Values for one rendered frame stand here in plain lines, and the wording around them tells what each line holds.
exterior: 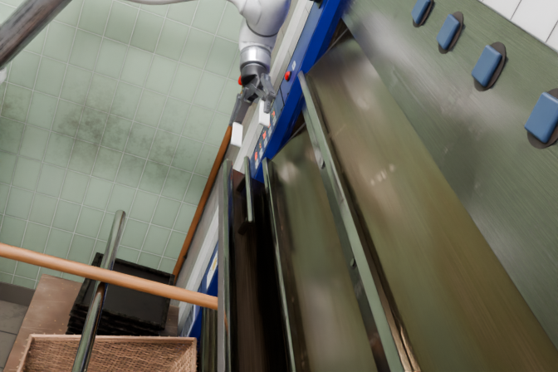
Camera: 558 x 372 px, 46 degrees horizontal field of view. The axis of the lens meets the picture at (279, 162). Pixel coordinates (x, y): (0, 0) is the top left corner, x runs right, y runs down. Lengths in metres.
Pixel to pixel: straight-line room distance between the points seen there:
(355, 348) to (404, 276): 0.20
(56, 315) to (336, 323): 1.45
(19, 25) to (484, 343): 1.81
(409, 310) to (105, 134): 2.08
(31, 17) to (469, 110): 1.60
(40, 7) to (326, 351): 1.48
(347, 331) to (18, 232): 2.19
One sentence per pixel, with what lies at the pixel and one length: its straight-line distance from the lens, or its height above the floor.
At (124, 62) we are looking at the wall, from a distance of 2.65.
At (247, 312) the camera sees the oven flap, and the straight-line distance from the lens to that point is 1.29.
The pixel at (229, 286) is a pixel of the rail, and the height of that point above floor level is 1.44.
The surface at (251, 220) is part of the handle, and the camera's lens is 1.46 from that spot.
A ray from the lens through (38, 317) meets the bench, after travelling 2.39.
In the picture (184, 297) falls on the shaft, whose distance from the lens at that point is 1.61.
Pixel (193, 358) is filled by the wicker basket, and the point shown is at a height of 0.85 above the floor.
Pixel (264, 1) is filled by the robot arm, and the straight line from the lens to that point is 1.77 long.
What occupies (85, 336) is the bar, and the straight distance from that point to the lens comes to 1.48.
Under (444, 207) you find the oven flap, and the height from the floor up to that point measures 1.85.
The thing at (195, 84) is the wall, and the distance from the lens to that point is 2.65.
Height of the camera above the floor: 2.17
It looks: 23 degrees down
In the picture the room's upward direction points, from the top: 23 degrees clockwise
